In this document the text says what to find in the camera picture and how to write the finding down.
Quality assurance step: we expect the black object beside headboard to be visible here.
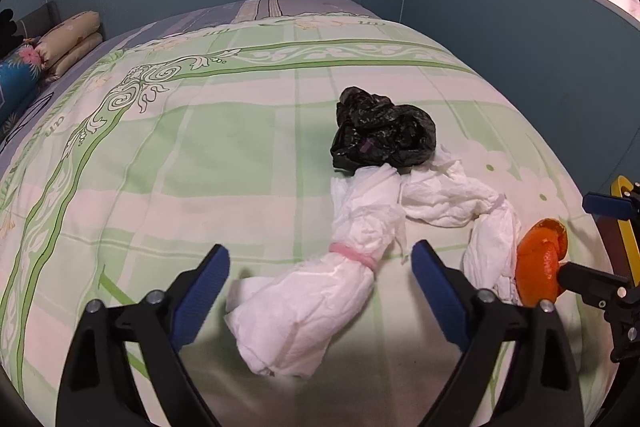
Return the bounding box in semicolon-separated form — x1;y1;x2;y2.
0;8;16;52

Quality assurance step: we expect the crumpled black plastic bag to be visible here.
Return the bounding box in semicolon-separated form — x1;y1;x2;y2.
330;86;437;172

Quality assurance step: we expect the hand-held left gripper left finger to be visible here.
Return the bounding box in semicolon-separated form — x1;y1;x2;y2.
56;243;232;427

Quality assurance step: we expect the brown bin with yellow rim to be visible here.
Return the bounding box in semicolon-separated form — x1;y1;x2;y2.
595;175;640;288

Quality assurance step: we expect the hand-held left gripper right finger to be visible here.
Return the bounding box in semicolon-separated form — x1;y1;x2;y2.
411;239;586;427

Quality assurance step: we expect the green plaid blanket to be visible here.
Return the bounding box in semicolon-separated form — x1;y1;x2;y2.
0;9;621;427

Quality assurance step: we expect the blue floral pillow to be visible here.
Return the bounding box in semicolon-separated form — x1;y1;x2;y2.
0;38;51;128

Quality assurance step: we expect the orange peel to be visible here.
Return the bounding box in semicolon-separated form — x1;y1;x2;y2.
515;218;570;307

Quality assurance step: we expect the white tissue bundle pink band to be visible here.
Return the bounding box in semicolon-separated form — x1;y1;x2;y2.
224;164;408;378

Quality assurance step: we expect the beige floral pillow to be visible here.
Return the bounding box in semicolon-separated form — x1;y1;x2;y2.
37;10;103;81

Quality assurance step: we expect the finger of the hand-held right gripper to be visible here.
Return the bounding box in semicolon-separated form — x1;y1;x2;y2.
582;182;640;220
557;261;640;364

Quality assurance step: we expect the grey headboard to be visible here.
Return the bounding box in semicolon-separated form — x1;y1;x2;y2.
15;1;61;38

